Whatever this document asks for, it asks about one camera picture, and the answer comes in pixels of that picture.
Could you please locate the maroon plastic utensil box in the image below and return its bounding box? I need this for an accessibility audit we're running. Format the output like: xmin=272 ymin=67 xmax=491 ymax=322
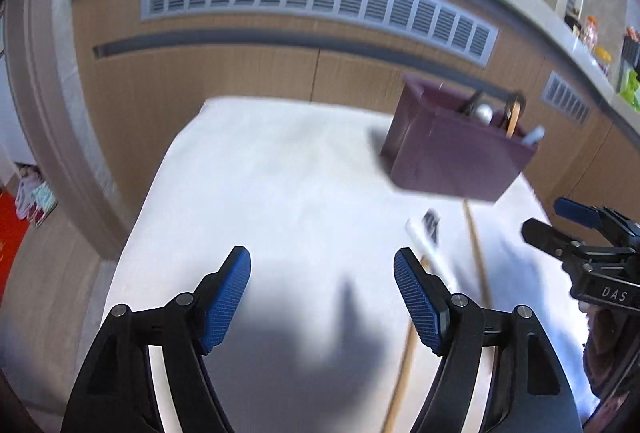
xmin=381 ymin=75 xmax=538 ymax=202

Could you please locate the gloved right hand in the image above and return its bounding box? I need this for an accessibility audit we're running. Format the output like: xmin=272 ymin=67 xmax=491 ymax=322
xmin=582 ymin=304 xmax=639 ymax=399

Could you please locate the cream white table cloth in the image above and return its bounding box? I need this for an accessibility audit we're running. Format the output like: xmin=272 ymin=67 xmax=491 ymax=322
xmin=106 ymin=97 xmax=597 ymax=432

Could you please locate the left grey vent grille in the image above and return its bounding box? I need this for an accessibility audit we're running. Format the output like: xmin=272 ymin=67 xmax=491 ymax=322
xmin=140 ymin=0 xmax=499 ymax=67

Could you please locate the brown wooden spoon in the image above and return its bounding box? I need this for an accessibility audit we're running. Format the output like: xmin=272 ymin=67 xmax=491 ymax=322
xmin=504 ymin=93 xmax=526 ymax=138

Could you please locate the dark wall utensil holder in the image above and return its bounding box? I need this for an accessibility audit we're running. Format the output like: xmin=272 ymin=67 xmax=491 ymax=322
xmin=622 ymin=26 xmax=640 ymax=71

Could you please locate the wooden chopstick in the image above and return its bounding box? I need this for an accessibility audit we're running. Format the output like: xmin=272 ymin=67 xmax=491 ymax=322
xmin=462 ymin=199 xmax=494 ymax=307
xmin=382 ymin=254 xmax=434 ymax=433

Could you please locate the white plastic spoon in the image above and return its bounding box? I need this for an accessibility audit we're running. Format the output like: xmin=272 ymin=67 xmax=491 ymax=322
xmin=405 ymin=217 xmax=457 ymax=291

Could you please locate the green packaging bag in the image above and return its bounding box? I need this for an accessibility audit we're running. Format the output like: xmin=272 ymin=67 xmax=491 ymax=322
xmin=618 ymin=68 xmax=640 ymax=112

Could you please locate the grey-blue plastic spoon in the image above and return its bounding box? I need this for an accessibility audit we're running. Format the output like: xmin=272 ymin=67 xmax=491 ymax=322
xmin=522 ymin=126 xmax=546 ymax=146

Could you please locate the dark soy sauce bottle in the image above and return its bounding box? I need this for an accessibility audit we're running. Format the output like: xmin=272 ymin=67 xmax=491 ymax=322
xmin=564 ymin=8 xmax=582 ymax=37

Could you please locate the grey vent grille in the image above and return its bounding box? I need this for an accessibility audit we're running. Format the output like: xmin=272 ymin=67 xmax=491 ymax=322
xmin=541 ymin=71 xmax=590 ymax=124
xmin=140 ymin=0 xmax=499 ymax=67

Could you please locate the right grey vent grille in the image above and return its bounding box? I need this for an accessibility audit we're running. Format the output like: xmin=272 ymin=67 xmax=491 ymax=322
xmin=541 ymin=71 xmax=590 ymax=124

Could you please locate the orange cap clear bottle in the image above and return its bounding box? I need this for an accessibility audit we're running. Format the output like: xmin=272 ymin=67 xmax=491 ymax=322
xmin=579 ymin=16 xmax=598 ymax=52

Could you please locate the yellow lid red jar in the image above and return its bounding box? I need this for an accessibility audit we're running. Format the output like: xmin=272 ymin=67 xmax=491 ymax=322
xmin=593 ymin=45 xmax=613 ymax=76

